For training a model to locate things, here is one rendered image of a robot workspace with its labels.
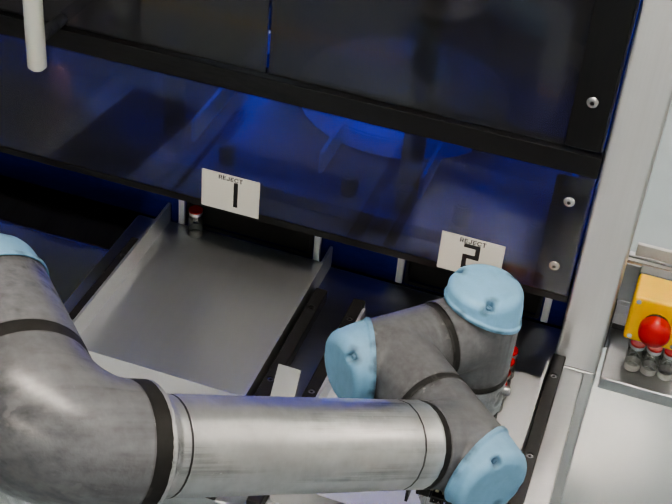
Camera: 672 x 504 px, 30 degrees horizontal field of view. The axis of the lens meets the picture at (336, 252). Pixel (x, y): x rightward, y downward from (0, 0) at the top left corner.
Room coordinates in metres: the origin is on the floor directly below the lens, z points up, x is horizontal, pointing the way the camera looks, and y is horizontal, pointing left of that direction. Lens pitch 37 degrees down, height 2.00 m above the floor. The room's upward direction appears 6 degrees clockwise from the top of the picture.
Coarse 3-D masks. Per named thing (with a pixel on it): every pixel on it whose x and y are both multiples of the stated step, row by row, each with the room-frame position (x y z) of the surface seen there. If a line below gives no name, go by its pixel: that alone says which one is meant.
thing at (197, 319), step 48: (144, 240) 1.43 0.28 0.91; (192, 240) 1.48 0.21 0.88; (240, 240) 1.49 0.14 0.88; (144, 288) 1.35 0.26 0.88; (192, 288) 1.37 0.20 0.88; (240, 288) 1.38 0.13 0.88; (288, 288) 1.39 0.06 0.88; (96, 336) 1.25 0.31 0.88; (144, 336) 1.25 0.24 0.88; (192, 336) 1.26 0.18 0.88; (240, 336) 1.27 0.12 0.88; (192, 384) 1.14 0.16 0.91; (240, 384) 1.18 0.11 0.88
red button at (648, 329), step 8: (648, 320) 1.23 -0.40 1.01; (656, 320) 1.23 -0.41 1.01; (664, 320) 1.23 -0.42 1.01; (640, 328) 1.23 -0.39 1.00; (648, 328) 1.22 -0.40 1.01; (656, 328) 1.22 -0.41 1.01; (664, 328) 1.22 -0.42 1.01; (640, 336) 1.23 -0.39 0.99; (648, 336) 1.22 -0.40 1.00; (656, 336) 1.22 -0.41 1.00; (664, 336) 1.22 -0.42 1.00; (648, 344) 1.22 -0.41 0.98; (656, 344) 1.22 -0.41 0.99; (664, 344) 1.22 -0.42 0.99
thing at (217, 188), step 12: (204, 168) 1.42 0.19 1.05; (204, 180) 1.42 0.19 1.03; (216, 180) 1.41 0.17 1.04; (228, 180) 1.41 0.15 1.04; (240, 180) 1.40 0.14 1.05; (204, 192) 1.42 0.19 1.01; (216, 192) 1.41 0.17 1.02; (228, 192) 1.41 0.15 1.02; (240, 192) 1.40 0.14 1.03; (252, 192) 1.40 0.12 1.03; (204, 204) 1.42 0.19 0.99; (216, 204) 1.41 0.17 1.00; (228, 204) 1.41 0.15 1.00; (240, 204) 1.40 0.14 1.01; (252, 204) 1.40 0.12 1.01; (252, 216) 1.40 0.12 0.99
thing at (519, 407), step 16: (544, 368) 1.23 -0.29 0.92; (512, 384) 1.23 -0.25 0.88; (528, 384) 1.23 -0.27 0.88; (512, 400) 1.20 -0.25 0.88; (528, 400) 1.20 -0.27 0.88; (512, 416) 1.17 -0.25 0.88; (528, 416) 1.14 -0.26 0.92; (512, 432) 1.14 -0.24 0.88; (272, 496) 0.99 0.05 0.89; (288, 496) 0.99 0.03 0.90; (304, 496) 0.98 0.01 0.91; (320, 496) 0.98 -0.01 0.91; (336, 496) 1.01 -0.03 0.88; (352, 496) 1.01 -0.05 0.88; (368, 496) 1.01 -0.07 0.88; (384, 496) 1.01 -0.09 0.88; (400, 496) 1.02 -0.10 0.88; (416, 496) 1.02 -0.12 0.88
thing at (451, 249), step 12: (444, 240) 1.33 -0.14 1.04; (456, 240) 1.32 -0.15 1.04; (468, 240) 1.32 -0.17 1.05; (480, 240) 1.32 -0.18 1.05; (444, 252) 1.33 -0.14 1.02; (456, 252) 1.32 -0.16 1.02; (468, 252) 1.32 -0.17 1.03; (480, 252) 1.31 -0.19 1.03; (492, 252) 1.31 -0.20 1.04; (504, 252) 1.31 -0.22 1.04; (444, 264) 1.33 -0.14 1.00; (456, 264) 1.32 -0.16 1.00; (468, 264) 1.32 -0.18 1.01; (492, 264) 1.31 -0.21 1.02
